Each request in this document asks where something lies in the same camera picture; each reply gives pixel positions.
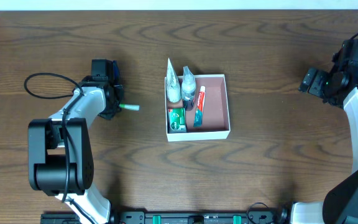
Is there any green white toothbrush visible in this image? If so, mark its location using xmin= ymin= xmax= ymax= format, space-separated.
xmin=119 ymin=103 xmax=140 ymax=111

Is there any white conditioner tube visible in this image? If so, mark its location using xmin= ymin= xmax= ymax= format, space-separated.
xmin=165 ymin=58 xmax=181 ymax=103

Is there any green white soap packet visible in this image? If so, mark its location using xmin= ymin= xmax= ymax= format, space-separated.
xmin=167 ymin=108 xmax=186 ymax=133

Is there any clear spray bottle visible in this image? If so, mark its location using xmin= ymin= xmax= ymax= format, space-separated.
xmin=181 ymin=66 xmax=196 ymax=111

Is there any green red toothpaste tube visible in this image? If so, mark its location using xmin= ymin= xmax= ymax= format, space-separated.
xmin=193 ymin=86 xmax=206 ymax=127

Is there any blue disposable razor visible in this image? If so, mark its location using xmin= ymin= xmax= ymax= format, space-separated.
xmin=112 ymin=60 xmax=121 ymax=85

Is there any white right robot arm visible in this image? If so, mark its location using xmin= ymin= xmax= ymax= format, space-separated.
xmin=290 ymin=68 xmax=358 ymax=224

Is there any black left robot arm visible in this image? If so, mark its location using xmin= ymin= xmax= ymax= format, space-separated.
xmin=28 ymin=81 xmax=123 ymax=223

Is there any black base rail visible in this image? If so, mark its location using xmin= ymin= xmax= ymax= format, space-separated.
xmin=40 ymin=210 xmax=291 ymax=224

